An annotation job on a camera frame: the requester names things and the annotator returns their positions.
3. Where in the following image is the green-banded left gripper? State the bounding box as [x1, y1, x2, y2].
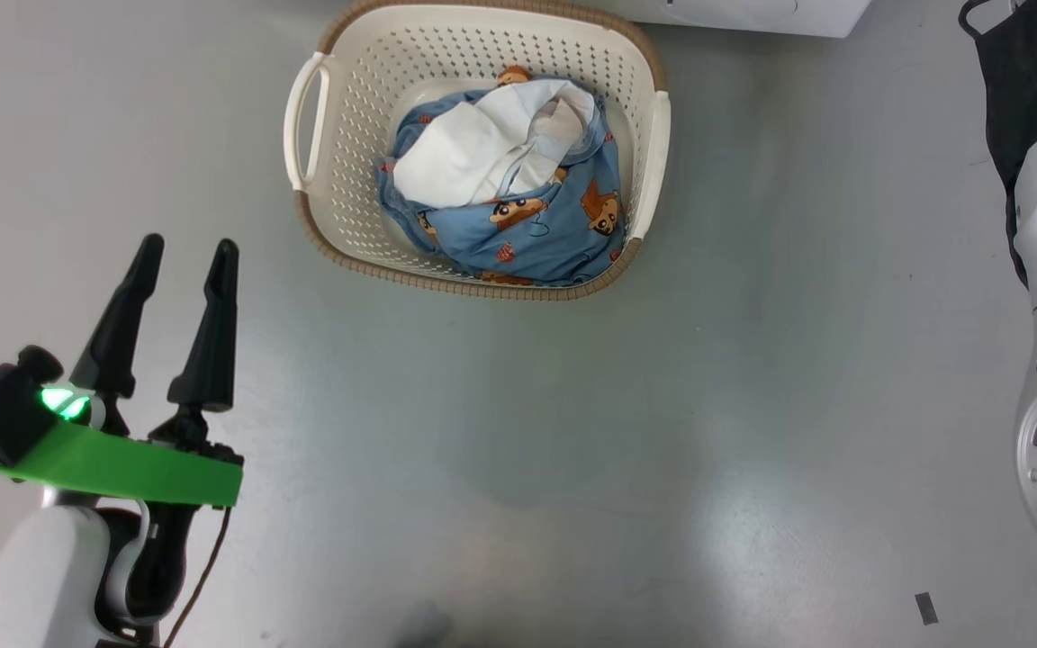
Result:
[0, 232, 245, 508]

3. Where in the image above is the white garment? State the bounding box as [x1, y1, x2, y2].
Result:
[392, 79, 597, 208]

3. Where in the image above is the blue bear-print garment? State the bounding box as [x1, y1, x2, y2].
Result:
[376, 65, 627, 287]

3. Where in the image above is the cream perforated laundry basket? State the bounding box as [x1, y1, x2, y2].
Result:
[283, 0, 672, 302]

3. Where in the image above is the white washing machine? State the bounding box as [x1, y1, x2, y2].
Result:
[573, 0, 872, 40]

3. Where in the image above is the black fabric cover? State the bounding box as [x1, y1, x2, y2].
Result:
[959, 0, 1037, 289]

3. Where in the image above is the thin dark left arm cable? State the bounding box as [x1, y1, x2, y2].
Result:
[161, 506, 233, 648]

